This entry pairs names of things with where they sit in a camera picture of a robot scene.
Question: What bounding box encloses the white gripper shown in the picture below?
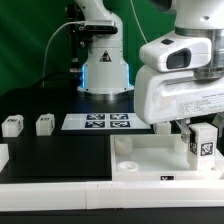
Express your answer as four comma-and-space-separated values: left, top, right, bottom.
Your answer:
134, 65, 224, 143

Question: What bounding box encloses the white square table top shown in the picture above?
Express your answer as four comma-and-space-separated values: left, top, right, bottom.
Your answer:
110, 134, 224, 182

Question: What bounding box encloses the white marker sheet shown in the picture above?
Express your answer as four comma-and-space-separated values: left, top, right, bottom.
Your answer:
62, 113, 150, 130

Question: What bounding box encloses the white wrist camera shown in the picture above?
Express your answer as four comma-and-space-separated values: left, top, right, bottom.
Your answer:
139, 31, 212, 72

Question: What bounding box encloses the white cable right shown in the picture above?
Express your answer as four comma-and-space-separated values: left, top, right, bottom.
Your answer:
129, 0, 148, 44

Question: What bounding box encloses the white cable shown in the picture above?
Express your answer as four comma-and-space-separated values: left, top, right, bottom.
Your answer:
129, 0, 148, 44
42, 21, 84, 88

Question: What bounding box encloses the black cable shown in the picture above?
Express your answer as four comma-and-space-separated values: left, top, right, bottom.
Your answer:
31, 73, 83, 88

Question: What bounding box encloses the black camera stand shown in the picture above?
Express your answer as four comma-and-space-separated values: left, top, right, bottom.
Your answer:
65, 3, 85, 74

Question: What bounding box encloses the white cable left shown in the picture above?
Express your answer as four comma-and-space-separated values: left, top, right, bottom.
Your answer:
42, 21, 84, 88

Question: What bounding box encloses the white front fence wall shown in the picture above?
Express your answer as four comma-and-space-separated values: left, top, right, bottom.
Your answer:
0, 180, 224, 212

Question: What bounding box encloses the white fence wall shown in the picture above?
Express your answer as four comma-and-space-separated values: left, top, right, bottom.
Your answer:
0, 144, 9, 172
0, 180, 224, 212

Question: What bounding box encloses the white left fence wall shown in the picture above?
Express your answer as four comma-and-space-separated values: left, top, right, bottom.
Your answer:
0, 144, 9, 172

